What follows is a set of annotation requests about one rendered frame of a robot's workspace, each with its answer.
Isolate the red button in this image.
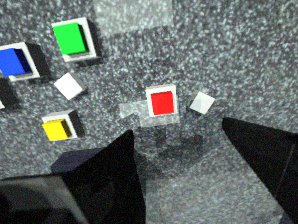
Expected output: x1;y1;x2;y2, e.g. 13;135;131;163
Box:
146;83;177;117

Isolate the blue button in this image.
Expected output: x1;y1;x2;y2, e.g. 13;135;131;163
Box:
0;42;52;81

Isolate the green button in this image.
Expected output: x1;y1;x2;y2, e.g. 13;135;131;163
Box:
51;17;102;62

